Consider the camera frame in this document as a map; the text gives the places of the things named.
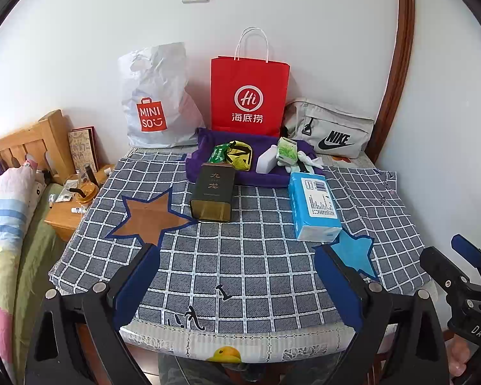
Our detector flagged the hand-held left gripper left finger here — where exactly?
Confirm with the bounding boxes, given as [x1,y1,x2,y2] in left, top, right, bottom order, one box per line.
[24,243,163,385]

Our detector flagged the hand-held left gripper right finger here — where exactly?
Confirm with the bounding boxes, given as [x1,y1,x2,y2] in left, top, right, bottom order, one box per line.
[313,244,451,385]

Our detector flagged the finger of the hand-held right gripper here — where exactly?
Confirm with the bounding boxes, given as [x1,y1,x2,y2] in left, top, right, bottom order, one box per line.
[419,246,473,302]
[451,233,481,285]

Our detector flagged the white gloves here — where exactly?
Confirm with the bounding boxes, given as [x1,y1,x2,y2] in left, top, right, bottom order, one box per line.
[296,150,325,171]

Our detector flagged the green tissue pack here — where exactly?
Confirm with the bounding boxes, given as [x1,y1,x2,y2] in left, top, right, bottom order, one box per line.
[276,136,299,166]

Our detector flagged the purple towel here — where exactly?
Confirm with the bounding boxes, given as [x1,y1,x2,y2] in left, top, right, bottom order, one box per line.
[185,127,325,188]

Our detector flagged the green wipes packet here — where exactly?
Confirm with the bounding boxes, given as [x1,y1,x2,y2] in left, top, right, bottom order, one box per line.
[208,143,235,165]

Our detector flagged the yellow mesh pouch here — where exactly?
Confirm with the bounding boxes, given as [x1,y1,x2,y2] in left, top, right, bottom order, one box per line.
[223,140,254,171]

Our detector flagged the person's right hand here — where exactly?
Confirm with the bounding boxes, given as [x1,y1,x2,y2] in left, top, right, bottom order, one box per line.
[447,331,479,385]

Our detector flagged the blue star patch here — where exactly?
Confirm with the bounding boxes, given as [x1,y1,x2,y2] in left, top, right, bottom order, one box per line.
[312,228,379,281]

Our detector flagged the brown star patch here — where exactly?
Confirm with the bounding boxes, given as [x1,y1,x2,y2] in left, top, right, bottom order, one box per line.
[106,188,199,247]

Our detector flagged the blue tissue pack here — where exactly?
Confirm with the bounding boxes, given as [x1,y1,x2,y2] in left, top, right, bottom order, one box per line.
[288,171,343,242]

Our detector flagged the white printed table cover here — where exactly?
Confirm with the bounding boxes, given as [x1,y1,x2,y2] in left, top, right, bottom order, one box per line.
[120,321,385,364]

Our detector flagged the wooden bedside table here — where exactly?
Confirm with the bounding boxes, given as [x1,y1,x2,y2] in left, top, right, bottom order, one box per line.
[44,164,116,243]

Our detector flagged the grey checked tablecloth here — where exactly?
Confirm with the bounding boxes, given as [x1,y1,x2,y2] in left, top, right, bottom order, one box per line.
[49,147,435,333]

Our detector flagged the amber cup with straw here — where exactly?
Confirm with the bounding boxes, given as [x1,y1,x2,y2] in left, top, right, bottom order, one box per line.
[70,182,100,205]

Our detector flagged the green bedsheet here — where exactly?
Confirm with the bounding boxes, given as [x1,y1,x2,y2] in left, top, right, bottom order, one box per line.
[12,184,66,370]

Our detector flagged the dark tea tin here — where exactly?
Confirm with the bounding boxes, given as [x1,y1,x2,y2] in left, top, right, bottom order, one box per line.
[189,162,238,223]

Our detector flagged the illustrated notebook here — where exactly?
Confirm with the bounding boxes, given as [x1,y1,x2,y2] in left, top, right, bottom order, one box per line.
[67,127,99,175]

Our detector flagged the pastel patchwork quilt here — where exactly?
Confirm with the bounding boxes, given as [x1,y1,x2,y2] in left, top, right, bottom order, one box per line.
[0,164,38,370]

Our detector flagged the grey waist bag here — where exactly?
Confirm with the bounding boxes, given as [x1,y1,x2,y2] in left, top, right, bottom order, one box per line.
[282,97,375,159]

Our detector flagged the wooden bed headboard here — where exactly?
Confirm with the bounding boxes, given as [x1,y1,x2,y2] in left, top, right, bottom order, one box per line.
[0,109,74,185]

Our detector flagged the white plastic shopping bag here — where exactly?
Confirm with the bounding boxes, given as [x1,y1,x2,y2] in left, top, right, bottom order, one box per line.
[118,42,205,149]

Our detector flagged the red paper carrier bag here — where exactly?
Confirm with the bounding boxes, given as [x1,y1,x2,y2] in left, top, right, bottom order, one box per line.
[210,27,291,139]

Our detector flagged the brown wooden door frame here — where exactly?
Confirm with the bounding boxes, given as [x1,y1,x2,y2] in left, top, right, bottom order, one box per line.
[365,0,415,165]

